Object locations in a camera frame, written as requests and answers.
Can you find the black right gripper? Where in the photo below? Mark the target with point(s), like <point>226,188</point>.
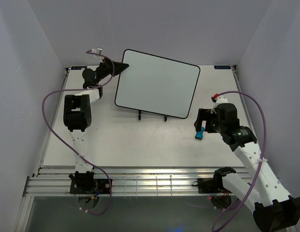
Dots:
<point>204,114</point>

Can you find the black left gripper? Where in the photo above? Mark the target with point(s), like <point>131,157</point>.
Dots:
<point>119,67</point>

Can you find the blue bone-shaped whiteboard eraser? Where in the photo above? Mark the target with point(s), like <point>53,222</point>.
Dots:
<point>199,135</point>

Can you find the white whiteboard black frame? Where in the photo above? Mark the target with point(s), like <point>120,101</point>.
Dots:
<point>156,84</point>

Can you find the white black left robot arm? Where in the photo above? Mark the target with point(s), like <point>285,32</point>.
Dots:
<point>77,118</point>

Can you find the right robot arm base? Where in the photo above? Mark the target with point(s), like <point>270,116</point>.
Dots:
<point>219,196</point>

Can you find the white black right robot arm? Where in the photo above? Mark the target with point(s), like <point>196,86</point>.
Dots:
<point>271,204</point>

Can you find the metal whiteboard stand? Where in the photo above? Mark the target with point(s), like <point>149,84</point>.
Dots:
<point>149,115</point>

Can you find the blue label left corner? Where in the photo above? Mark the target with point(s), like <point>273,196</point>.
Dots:
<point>78,67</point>

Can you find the blue label corner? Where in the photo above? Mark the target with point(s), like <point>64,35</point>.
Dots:
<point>78,67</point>
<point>222,67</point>

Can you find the blue label right corner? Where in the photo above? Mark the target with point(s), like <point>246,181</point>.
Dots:
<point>222,67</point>

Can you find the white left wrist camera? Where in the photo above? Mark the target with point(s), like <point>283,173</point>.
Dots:
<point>96,52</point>

